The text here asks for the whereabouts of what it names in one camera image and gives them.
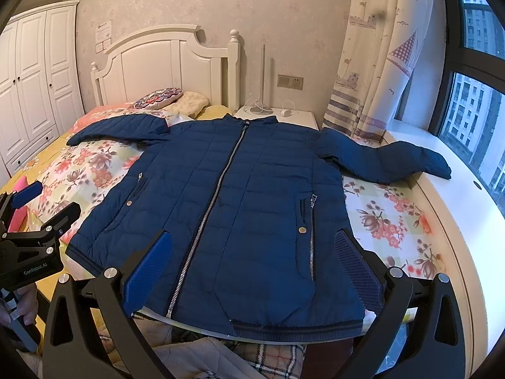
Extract white stand lamp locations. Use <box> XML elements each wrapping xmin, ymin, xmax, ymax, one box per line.
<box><xmin>247</xmin><ymin>44</ymin><xmax>273</xmax><ymax>116</ymax></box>

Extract patterned purple pillow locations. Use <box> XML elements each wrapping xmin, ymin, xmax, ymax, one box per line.
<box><xmin>131</xmin><ymin>87</ymin><xmax>183</xmax><ymax>111</ymax></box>

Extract patterned window curtain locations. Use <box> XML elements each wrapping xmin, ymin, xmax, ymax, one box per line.
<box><xmin>323</xmin><ymin>0</ymin><xmax>433</xmax><ymax>141</ymax></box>

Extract plaid blanket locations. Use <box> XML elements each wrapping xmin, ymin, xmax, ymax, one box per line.
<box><xmin>232</xmin><ymin>343</ymin><xmax>306</xmax><ymax>378</ymax></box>

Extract floral bed quilt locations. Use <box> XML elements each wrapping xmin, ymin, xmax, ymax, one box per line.
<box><xmin>21</xmin><ymin>106</ymin><xmax>446</xmax><ymax>278</ymax></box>

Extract white wooden headboard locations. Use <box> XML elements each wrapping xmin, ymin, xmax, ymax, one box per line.
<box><xmin>90</xmin><ymin>24</ymin><xmax>241</xmax><ymax>111</ymax></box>

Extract white wardrobe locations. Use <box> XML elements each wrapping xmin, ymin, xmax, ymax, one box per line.
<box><xmin>0</xmin><ymin>0</ymin><xmax>85</xmax><ymax>183</ymax></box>

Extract wall notice papers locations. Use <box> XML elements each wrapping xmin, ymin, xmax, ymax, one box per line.
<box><xmin>95</xmin><ymin>20</ymin><xmax>112</xmax><ymax>54</ymax></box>

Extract wall socket panel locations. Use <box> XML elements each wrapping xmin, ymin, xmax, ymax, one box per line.
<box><xmin>277</xmin><ymin>75</ymin><xmax>304</xmax><ymax>91</ymax></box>

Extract white bedside table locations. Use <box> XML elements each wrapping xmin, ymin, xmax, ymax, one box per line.
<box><xmin>235</xmin><ymin>106</ymin><xmax>318</xmax><ymax>130</ymax></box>

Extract cream pillow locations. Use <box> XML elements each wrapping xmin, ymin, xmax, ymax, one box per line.
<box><xmin>163</xmin><ymin>92</ymin><xmax>210</xmax><ymax>118</ymax></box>

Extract navy blue puffer jacket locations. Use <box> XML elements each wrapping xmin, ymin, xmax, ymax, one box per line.
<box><xmin>68</xmin><ymin>114</ymin><xmax>451</xmax><ymax>343</ymax></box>

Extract person left hand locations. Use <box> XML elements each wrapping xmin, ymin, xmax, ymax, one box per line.
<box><xmin>0</xmin><ymin>282</ymin><xmax>39</xmax><ymax>326</ymax></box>

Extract dark framed window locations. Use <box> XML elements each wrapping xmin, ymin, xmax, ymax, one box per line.
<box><xmin>429</xmin><ymin>0</ymin><xmax>504</xmax><ymax>210</ymax></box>

